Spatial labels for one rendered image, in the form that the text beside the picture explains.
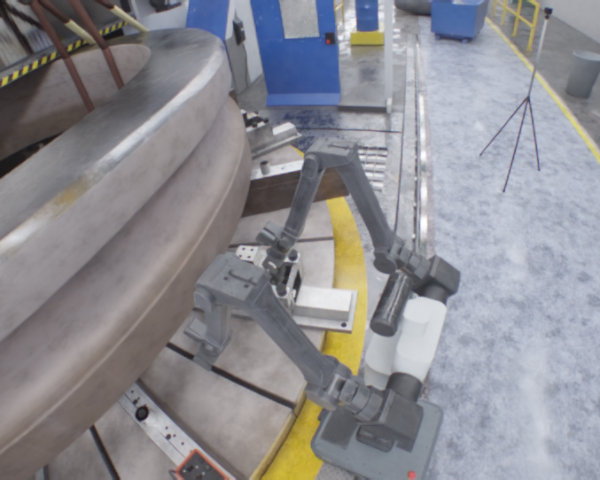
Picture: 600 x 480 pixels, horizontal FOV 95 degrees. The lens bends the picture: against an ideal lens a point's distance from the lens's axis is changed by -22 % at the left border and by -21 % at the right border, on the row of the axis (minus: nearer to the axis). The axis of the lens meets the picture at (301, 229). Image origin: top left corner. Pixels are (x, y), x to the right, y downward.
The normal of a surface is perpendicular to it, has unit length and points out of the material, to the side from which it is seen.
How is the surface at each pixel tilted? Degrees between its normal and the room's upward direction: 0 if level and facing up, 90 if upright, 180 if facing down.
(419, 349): 0
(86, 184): 45
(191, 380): 0
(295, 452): 0
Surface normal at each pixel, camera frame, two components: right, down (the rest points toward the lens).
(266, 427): -0.12, -0.71
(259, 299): 0.76, -0.06
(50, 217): 0.53, -0.32
